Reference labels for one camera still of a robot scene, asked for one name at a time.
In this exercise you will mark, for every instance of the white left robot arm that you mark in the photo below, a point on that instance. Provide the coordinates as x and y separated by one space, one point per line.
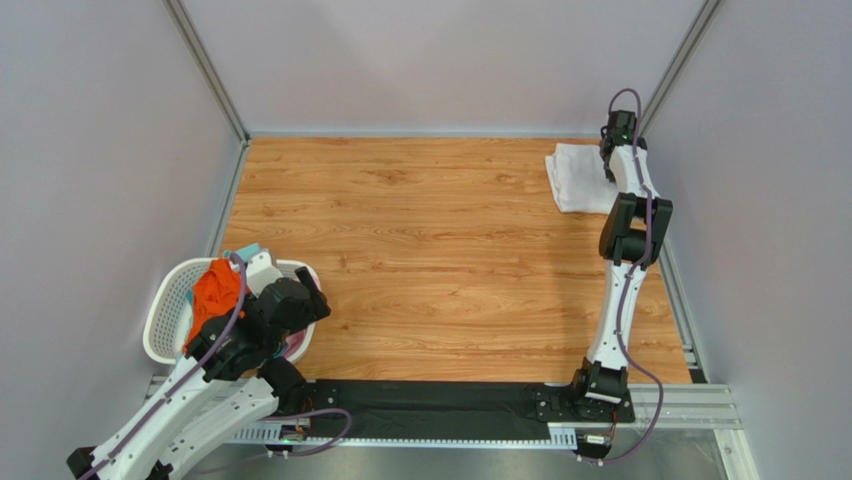
229 377

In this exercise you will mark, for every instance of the white plastic laundry basket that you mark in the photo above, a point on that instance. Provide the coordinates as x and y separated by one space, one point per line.
171 313

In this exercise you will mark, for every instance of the pink t shirt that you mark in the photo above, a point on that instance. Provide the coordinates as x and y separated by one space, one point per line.
296 345

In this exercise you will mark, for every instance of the white t shirt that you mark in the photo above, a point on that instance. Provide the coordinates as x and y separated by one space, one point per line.
577 180

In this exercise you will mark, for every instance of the aluminium frame rail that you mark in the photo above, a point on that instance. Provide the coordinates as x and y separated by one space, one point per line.
672 407

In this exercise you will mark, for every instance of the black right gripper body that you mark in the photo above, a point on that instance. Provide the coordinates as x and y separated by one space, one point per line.
608 154

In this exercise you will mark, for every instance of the orange t shirt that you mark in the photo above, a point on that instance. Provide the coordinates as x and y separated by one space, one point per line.
214 294

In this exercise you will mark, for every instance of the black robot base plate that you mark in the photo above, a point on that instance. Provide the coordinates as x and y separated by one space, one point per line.
434 410

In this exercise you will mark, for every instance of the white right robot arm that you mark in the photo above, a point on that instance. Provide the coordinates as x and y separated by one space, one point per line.
630 243

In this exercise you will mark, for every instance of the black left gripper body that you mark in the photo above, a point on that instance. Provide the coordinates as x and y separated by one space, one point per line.
316 308

